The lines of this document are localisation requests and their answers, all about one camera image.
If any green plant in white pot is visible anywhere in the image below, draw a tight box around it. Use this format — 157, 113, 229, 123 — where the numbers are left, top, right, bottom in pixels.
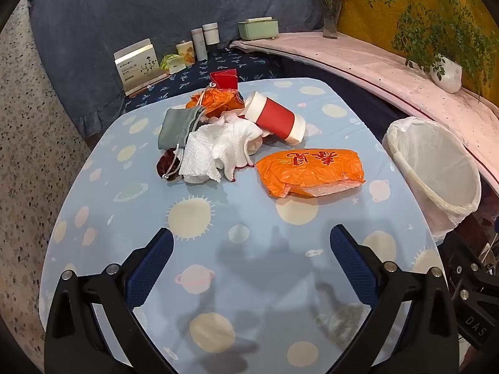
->
368, 0, 496, 94

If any white trash bin with liner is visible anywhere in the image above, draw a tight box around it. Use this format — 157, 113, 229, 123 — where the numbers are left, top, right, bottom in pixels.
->
383, 117, 482, 242

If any dark red drawstring pouch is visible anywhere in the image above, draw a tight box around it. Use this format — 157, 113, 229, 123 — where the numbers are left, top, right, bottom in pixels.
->
157, 149, 184, 182

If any light blue planet tablecloth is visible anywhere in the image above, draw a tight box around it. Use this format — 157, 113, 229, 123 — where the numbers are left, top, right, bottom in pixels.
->
39, 78, 447, 374

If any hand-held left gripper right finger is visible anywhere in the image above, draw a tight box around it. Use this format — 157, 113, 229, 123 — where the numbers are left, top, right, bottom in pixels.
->
329, 224, 463, 374

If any green tissue box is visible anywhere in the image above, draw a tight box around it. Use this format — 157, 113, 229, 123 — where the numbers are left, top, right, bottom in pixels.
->
238, 16, 278, 41

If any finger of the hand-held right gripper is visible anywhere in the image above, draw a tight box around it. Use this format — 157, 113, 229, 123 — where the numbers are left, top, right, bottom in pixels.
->
444, 234, 492, 308

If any red paper envelope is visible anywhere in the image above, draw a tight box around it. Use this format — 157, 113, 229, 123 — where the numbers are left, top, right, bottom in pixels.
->
210, 69, 238, 91

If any white paper towel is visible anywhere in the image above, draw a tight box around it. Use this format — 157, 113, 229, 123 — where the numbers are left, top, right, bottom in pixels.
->
178, 129, 221, 185

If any tin can with orange print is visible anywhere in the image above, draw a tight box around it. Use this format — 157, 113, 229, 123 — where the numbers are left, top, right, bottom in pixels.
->
175, 41, 196, 67

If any red paper cup white lid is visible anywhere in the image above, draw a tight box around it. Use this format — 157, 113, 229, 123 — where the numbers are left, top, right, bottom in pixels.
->
244, 91, 307, 142

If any pink cloth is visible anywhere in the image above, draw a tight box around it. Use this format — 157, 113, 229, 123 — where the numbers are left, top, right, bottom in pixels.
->
230, 31, 499, 195

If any orange plastic bag red print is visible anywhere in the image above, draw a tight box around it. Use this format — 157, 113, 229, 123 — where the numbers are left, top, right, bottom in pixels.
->
255, 148, 366, 199

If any glass vase with pink flowers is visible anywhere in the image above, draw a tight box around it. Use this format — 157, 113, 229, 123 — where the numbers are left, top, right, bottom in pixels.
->
308, 0, 351, 40

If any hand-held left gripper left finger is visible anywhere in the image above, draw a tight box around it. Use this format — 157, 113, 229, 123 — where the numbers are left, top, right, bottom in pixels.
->
44, 227, 184, 374

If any white tumbler with dark base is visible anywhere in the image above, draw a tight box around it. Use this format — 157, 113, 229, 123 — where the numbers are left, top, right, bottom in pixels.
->
202, 22, 220, 46

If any yellow cloth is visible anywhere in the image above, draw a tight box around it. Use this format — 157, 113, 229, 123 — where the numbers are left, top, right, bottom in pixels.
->
337, 0, 499, 106

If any blue blanket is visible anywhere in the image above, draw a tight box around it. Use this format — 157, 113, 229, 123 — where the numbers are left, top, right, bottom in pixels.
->
27, 0, 344, 137

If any orange plastic bag blue print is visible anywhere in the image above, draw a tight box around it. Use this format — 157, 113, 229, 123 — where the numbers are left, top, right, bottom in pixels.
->
185, 88, 245, 118

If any white box with flower print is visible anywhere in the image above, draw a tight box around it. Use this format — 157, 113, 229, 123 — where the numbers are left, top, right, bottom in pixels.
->
114, 39, 161, 96

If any green tissue packet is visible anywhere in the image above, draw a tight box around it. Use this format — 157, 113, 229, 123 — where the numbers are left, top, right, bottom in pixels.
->
160, 52, 186, 74

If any navy printed cloth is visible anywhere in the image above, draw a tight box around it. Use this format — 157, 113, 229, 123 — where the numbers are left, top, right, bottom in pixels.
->
125, 49, 281, 112

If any grey drawstring pouch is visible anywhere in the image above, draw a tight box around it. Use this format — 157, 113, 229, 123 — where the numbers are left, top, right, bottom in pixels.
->
158, 107, 206, 151

